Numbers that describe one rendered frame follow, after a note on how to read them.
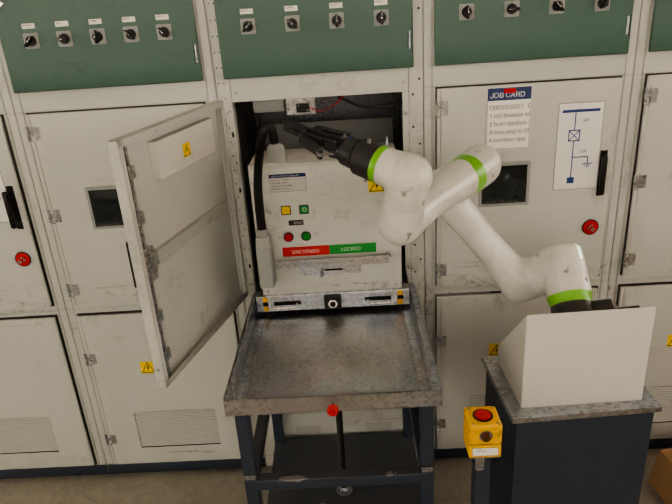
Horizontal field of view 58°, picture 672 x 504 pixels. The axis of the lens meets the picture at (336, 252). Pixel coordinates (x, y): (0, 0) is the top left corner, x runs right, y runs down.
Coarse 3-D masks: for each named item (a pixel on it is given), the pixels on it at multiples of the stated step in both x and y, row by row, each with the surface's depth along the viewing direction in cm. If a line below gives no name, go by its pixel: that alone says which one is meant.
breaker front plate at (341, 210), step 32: (288, 192) 201; (320, 192) 201; (352, 192) 201; (256, 224) 205; (288, 224) 205; (320, 224) 205; (352, 224) 205; (320, 256) 210; (352, 256) 210; (288, 288) 214; (320, 288) 214; (352, 288) 214; (384, 288) 214
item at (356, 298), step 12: (396, 288) 214; (408, 288) 213; (276, 300) 215; (288, 300) 215; (300, 300) 215; (312, 300) 215; (348, 300) 215; (360, 300) 215; (372, 300) 215; (384, 300) 215; (408, 300) 215
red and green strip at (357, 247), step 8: (288, 248) 208; (296, 248) 208; (304, 248) 208; (312, 248) 208; (320, 248) 208; (328, 248) 208; (336, 248) 208; (344, 248) 208; (352, 248) 208; (360, 248) 208; (368, 248) 208; (288, 256) 210
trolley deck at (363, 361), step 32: (288, 320) 214; (320, 320) 212; (352, 320) 211; (384, 320) 209; (288, 352) 194; (320, 352) 193; (352, 352) 192; (384, 352) 191; (256, 384) 179; (288, 384) 178; (320, 384) 177; (352, 384) 176; (384, 384) 175; (416, 384) 174
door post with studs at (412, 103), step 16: (416, 0) 195; (416, 16) 197; (416, 32) 199; (416, 48) 201; (416, 64) 203; (416, 80) 205; (416, 96) 207; (416, 112) 209; (416, 128) 211; (416, 144) 213; (416, 240) 227; (416, 256) 229; (416, 272) 232; (416, 288) 234
